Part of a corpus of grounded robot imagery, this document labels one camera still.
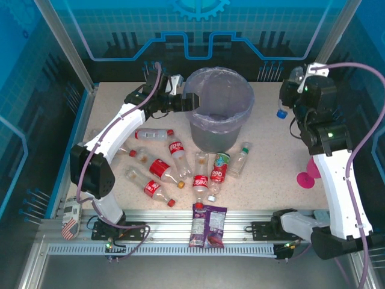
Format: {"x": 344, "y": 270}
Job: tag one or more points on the clear bottle white label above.
{"x": 150, "y": 134}

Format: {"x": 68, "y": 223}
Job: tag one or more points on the clear bottle blue cap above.
{"x": 281, "y": 114}

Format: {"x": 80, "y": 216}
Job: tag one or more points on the grey mesh waste bin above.
{"x": 213, "y": 143}

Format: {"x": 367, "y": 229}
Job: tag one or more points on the red green label bottle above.
{"x": 219, "y": 171}

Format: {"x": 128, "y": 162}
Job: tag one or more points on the clear bottle green cap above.
{"x": 239, "y": 162}

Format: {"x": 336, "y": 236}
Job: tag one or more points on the cola bottle red cap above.
{"x": 200, "y": 182}
{"x": 152, "y": 188}
{"x": 176, "y": 150}

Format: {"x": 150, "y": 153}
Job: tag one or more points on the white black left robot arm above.
{"x": 126, "y": 132}

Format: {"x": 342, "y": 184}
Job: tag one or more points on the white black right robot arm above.
{"x": 337, "y": 186}

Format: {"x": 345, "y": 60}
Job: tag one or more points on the cola bottle orange cap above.
{"x": 159, "y": 168}

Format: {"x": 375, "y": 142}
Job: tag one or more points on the pink plastic goblet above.
{"x": 305, "y": 180}

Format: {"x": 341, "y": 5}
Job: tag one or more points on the purple snack bag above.
{"x": 207, "y": 225}

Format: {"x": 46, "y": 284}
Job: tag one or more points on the flag print can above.
{"x": 71, "y": 216}

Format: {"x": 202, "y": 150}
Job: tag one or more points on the black connector block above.
{"x": 284, "y": 251}
{"x": 115, "y": 248}

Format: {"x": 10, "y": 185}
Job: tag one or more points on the aluminium frame post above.
{"x": 337, "y": 30}
{"x": 60, "y": 33}

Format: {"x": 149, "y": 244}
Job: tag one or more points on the aluminium frame rail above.
{"x": 168, "y": 222}

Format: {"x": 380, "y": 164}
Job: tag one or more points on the aluminium frame bar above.
{"x": 31, "y": 265}
{"x": 361, "y": 271}

